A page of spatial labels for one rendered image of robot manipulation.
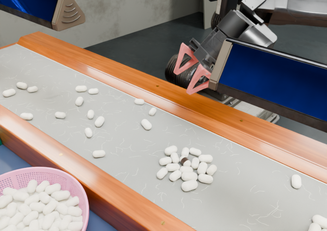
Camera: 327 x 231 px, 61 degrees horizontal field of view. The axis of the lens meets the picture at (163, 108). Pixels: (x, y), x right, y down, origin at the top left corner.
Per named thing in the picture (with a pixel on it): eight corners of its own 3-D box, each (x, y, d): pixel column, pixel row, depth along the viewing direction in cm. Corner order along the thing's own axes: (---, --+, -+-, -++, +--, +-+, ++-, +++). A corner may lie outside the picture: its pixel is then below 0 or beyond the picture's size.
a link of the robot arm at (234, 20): (236, 10, 67) (231, 2, 62) (258, 28, 65) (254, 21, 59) (216, 33, 69) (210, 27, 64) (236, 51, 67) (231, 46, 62)
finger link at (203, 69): (190, 88, 72) (215, 61, 69) (200, 104, 66) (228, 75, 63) (171, 76, 68) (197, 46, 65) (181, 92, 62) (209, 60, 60)
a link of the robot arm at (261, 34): (253, 9, 70) (259, -15, 62) (288, 38, 66) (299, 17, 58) (217, 39, 69) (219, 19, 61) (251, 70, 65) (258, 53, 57)
